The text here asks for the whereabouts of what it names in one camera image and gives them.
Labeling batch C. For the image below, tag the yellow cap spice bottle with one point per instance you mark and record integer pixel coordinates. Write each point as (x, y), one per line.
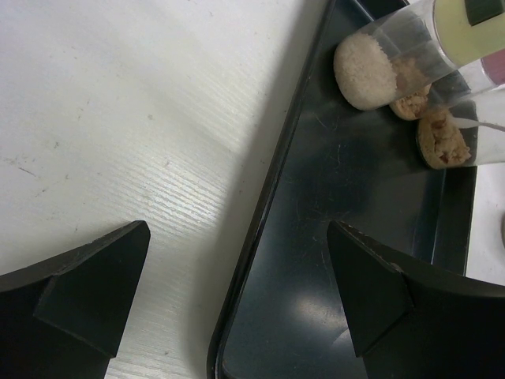
(414, 46)

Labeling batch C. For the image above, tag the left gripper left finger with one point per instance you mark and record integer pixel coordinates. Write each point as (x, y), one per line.
(64, 317)

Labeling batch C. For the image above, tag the black rectangular plastic tray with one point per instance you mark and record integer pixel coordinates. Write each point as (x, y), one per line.
(283, 316)

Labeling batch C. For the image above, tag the small black cap spice bottle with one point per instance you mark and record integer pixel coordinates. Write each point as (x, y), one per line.
(465, 132)

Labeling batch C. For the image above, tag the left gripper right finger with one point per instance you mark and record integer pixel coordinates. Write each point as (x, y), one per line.
(410, 319)

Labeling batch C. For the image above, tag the pink cap spice bottle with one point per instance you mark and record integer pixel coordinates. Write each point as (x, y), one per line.
(463, 85)

